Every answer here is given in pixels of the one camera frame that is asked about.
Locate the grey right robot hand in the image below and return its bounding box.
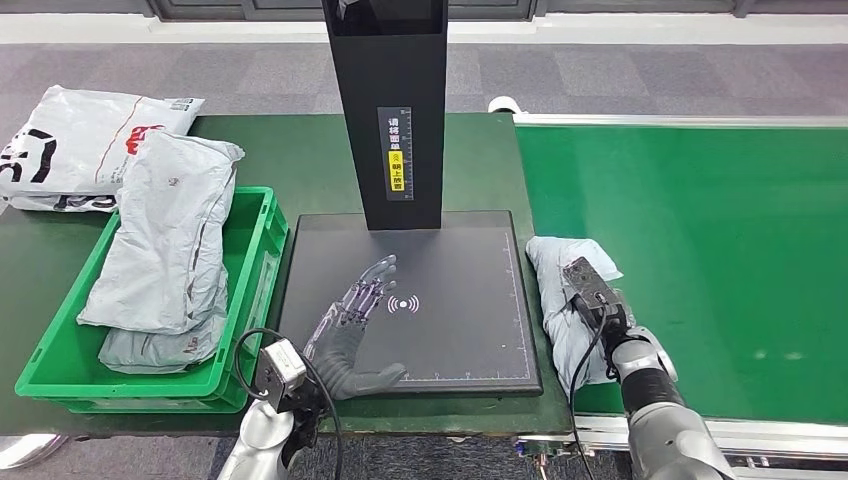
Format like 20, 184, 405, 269
574, 294, 636, 339

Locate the large grey parcel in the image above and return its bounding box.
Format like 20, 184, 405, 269
76, 130, 246, 336

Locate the green conveyor belt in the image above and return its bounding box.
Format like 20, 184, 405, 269
515, 124, 848, 425

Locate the black inbound scanner machine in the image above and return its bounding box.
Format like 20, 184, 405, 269
276, 0, 543, 397

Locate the black and yellow label sticker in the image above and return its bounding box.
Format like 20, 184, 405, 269
377, 105, 414, 201

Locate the dark green table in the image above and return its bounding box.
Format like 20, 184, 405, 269
0, 112, 574, 439

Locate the green plastic crate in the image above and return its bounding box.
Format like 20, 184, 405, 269
14, 185, 291, 415

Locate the white bag with black print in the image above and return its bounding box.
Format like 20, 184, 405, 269
0, 84, 205, 200
9, 193, 121, 213

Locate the round silver metal base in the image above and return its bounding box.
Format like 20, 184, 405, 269
0, 433, 70, 472

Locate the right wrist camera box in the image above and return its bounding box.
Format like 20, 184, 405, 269
561, 256, 627, 313

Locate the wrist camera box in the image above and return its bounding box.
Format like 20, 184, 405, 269
254, 339, 309, 412
561, 256, 627, 313

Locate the black right camera cable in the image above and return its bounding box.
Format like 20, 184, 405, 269
568, 294, 611, 480

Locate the small wired connector block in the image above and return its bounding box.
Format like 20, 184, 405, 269
513, 437, 591, 480

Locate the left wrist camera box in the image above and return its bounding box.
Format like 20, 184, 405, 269
254, 339, 309, 412

